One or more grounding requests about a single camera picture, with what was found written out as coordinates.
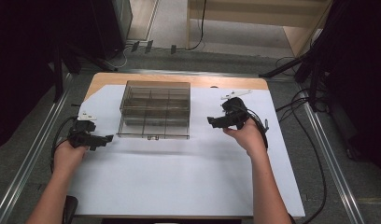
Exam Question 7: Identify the white paper sheet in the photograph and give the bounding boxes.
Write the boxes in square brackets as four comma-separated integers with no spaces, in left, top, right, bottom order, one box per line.
[67,84,306,218]

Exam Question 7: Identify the black floor cable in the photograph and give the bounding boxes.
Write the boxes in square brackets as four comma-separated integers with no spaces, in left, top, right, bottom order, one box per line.
[275,88,329,224]

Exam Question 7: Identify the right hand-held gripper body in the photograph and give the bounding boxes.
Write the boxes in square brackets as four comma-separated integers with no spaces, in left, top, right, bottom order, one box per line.
[220,90,253,131]

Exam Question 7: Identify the person's right hand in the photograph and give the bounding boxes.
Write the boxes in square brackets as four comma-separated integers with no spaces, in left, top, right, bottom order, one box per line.
[222,117,269,159]

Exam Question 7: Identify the person's left hand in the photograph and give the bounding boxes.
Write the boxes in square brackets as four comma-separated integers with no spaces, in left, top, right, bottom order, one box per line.
[52,139,90,175]

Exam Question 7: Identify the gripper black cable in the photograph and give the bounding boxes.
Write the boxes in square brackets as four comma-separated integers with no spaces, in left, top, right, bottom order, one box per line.
[49,115,79,174]
[229,102,271,151]

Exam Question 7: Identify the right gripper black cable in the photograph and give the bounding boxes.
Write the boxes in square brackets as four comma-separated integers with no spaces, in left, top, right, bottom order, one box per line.
[229,102,271,151]

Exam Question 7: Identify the light wooden shelf unit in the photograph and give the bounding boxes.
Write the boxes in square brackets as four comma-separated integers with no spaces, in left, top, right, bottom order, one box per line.
[185,0,333,59]

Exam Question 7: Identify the clear plastic compartment box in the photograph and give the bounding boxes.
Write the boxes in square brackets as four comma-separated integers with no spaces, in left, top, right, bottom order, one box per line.
[116,79,192,141]

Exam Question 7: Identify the metal floor rail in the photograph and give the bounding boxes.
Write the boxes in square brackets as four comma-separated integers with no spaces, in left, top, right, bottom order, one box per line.
[299,81,367,224]
[0,73,75,224]

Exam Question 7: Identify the hanging black cable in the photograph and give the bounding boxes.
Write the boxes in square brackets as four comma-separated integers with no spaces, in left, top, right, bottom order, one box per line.
[185,0,208,51]

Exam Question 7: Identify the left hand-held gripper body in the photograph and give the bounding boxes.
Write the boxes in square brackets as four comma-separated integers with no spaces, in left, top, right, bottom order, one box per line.
[68,111,99,149]

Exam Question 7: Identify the dark curtain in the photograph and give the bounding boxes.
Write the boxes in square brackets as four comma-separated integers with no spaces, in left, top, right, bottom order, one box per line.
[0,0,96,152]
[318,0,381,175]

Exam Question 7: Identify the black chair part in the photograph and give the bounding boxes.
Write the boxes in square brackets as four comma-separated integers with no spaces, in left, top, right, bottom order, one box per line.
[62,194,79,224]

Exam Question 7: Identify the black tripod stand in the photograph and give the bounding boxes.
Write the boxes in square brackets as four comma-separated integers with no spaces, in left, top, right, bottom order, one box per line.
[258,18,336,113]

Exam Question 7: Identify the wooden table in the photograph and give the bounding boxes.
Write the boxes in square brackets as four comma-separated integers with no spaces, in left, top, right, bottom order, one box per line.
[83,72,271,101]

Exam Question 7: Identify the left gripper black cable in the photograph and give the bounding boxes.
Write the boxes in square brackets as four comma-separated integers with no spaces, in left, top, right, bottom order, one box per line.
[49,115,79,174]

